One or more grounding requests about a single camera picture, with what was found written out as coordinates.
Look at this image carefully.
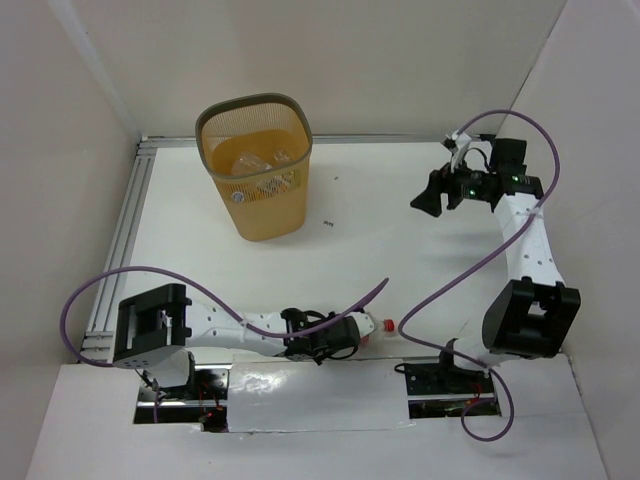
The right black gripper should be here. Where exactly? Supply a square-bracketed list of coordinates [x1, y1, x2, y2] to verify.
[410, 151, 494, 218]

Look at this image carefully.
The red label red cap bottle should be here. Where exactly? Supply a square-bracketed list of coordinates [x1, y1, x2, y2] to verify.
[360, 312, 396, 347]

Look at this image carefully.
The green plastic bottle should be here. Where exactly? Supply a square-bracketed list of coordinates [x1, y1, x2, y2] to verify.
[282, 170, 302, 191]

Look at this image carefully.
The orange label yellow cap bottle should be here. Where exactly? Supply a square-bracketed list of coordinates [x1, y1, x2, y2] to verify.
[256, 177, 291, 199]

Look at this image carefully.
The white orange label bottle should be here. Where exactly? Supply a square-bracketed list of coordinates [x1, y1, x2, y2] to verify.
[231, 152, 273, 177]

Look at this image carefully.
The clear bottle white cap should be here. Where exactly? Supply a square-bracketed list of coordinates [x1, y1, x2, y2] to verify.
[273, 149, 293, 167]

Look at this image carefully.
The blue label plastic bottle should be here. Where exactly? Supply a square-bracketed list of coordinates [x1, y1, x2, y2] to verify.
[230, 191, 250, 203]

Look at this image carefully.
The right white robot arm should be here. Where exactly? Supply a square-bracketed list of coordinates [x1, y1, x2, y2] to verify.
[410, 133, 581, 392]

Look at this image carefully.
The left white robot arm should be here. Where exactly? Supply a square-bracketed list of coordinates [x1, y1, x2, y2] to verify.
[113, 283, 375, 399]

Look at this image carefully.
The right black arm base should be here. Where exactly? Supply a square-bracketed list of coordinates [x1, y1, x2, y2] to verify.
[394, 362, 501, 420]

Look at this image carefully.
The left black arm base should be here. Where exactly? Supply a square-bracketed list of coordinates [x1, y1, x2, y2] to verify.
[133, 366, 230, 433]

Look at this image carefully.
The orange mesh waste bin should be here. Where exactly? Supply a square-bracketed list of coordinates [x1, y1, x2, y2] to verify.
[195, 93, 313, 242]

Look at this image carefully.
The white taped cover plate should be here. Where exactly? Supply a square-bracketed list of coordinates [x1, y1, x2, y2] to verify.
[227, 360, 411, 433]

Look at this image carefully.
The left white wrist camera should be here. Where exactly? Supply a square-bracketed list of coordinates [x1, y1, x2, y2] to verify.
[350, 312, 376, 340]

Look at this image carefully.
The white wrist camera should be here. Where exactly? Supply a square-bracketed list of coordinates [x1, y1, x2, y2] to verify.
[350, 312, 376, 340]
[441, 130, 472, 172]

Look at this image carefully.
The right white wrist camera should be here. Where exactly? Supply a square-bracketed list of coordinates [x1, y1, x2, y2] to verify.
[441, 130, 472, 172]

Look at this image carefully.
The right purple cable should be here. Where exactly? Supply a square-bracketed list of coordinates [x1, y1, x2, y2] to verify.
[397, 108, 561, 442]

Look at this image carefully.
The purple cable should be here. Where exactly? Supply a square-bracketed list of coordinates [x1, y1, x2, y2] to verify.
[397, 108, 561, 442]
[58, 265, 390, 425]

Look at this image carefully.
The aluminium frame rail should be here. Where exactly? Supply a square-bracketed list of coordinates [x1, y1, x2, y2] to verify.
[79, 133, 494, 351]

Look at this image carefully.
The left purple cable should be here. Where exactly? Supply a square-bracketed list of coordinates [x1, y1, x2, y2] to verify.
[58, 265, 390, 425]

